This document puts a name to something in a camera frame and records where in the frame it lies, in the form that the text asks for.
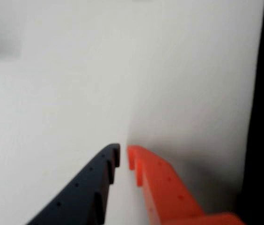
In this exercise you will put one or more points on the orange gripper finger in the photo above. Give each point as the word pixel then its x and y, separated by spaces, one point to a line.
pixel 167 194

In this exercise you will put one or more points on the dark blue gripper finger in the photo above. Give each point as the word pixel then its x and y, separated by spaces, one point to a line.
pixel 80 194

